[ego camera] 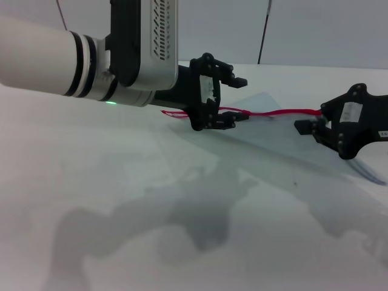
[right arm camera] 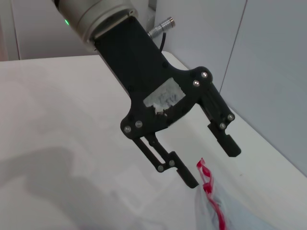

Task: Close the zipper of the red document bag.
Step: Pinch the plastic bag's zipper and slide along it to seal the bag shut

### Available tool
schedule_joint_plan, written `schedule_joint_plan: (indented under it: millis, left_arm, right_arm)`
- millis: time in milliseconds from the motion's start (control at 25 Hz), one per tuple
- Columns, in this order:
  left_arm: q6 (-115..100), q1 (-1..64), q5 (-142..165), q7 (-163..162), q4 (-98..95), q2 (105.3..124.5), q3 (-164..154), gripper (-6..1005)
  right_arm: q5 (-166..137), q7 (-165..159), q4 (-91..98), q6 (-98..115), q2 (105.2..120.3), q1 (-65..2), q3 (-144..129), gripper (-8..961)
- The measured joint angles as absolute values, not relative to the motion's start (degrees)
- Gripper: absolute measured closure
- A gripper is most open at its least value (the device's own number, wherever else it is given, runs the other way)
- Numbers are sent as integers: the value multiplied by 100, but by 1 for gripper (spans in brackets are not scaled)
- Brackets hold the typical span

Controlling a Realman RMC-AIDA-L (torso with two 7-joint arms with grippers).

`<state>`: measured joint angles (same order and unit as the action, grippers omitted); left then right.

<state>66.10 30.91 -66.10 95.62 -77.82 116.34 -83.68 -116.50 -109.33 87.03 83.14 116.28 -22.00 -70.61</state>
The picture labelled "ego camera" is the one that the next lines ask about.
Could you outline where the clear document bag red zip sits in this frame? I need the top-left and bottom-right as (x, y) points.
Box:
(160, 90), (388, 186)

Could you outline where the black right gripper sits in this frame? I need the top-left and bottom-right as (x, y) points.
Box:
(294, 84), (388, 160)

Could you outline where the thin black pole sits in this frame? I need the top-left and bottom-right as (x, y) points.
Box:
(257, 0), (273, 65)

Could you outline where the silver vented wrist camera box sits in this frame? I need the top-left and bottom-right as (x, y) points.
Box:
(104, 0), (180, 92)

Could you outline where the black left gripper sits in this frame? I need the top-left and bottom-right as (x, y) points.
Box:
(154, 53), (251, 132)

